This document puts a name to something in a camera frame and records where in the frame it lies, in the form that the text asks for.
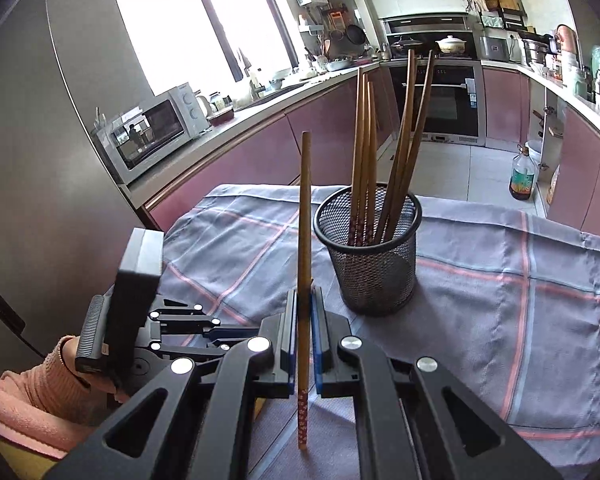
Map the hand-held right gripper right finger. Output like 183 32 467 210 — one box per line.
310 286 564 480

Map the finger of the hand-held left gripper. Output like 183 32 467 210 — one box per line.
150 298 262 342
147 336 237 362

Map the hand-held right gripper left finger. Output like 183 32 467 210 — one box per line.
45 287 299 480

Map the black mesh holder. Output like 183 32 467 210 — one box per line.
313 184 423 317

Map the person's left hand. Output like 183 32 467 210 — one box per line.
57 335 132 404

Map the white toaster oven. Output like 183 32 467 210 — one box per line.
92 85 214 187

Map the grey plaid cloth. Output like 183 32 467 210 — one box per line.
162 183 600 480

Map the grey refrigerator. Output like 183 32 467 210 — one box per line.
0 0 152 367

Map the black built-in oven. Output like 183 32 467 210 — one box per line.
387 60 486 149

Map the brown oil bottle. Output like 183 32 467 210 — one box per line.
509 144 539 201

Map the kitchen window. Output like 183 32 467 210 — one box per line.
110 0 301 97

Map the clear plastic bag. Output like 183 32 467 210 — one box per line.
547 165 562 207

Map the white bucket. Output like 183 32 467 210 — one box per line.
525 140 546 169

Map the black lidded pot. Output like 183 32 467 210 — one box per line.
390 36 424 57

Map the white casserole pot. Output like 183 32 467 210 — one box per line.
436 35 467 55

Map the stainless steel pot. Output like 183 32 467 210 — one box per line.
522 37 552 67

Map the black countertop shelf rack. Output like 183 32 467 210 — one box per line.
462 0 529 32

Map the pink kettle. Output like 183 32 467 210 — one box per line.
555 24 582 62

